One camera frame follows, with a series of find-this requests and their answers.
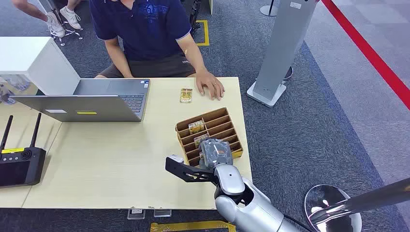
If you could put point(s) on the person's right forearm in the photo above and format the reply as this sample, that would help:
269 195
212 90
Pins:
118 59

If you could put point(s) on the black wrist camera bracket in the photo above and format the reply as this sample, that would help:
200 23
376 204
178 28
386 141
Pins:
187 173

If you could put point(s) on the small grey floor socket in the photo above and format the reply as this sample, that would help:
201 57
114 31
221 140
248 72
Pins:
162 213

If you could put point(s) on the clear plastic item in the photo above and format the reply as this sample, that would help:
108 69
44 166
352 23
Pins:
12 86

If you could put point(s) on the person's left hand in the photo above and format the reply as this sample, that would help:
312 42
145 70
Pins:
209 85

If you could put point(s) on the white cabinet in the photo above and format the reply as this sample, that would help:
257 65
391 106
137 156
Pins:
38 60

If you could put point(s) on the black controller with antennas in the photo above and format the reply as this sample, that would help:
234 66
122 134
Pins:
19 166

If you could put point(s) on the grey kiosk stand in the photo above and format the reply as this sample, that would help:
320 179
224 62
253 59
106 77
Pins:
282 48

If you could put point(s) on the brown slotted card holder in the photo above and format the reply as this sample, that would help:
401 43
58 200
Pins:
221 123

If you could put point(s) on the grey laptop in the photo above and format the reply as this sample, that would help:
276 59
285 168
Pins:
96 102

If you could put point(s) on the black round base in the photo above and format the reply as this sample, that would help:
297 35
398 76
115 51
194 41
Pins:
289 73

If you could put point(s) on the large grey floor socket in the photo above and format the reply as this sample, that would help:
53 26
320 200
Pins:
136 214

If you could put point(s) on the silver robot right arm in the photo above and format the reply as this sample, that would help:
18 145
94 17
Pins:
253 208

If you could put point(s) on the person's left forearm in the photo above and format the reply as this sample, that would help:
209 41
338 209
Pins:
195 54

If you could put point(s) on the stanchion with grey base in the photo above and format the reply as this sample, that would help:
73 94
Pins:
268 10

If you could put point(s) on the metal chair base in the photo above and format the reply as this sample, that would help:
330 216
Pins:
69 32

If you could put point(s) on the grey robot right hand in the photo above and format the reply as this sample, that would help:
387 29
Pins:
215 153

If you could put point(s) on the person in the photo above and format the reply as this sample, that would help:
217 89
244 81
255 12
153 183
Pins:
54 22
147 32

